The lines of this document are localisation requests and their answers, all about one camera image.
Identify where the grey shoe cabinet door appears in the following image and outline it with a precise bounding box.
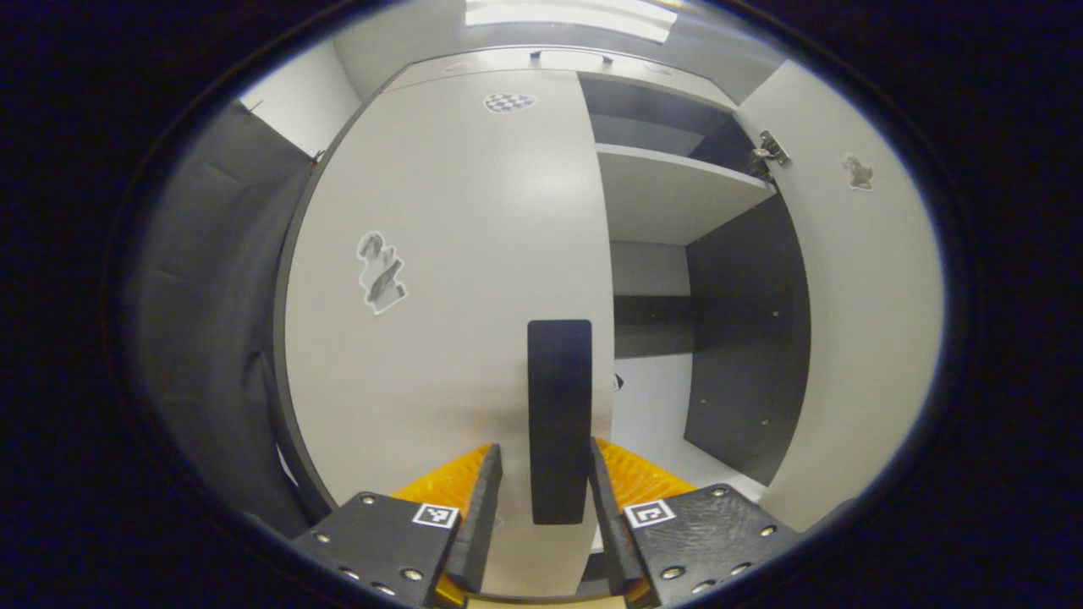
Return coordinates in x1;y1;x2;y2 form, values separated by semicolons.
283;69;617;597
734;59;945;534

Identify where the black backdrop cloth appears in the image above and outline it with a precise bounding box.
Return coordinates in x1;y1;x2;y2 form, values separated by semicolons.
118;101;339;542

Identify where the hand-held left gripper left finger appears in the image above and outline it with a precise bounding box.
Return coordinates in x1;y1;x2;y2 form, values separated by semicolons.
292;442;504;609

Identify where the grey double-door shoe cabinet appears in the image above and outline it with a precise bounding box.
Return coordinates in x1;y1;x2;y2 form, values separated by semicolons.
272;47;813;597

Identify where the large ceiling light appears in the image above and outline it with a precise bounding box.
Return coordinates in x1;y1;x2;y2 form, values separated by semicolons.
465;0;682;45

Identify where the metal drawer handle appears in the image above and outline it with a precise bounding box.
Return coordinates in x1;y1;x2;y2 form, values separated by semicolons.
530;49;613;65

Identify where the black door handle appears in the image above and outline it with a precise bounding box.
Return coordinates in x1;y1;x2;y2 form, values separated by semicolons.
527;319;594;526

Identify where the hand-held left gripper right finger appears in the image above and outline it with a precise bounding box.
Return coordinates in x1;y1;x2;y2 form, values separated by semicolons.
588;437;805;609

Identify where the metal door hinge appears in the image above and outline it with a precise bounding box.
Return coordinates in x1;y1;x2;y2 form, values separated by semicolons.
751;129;792;174

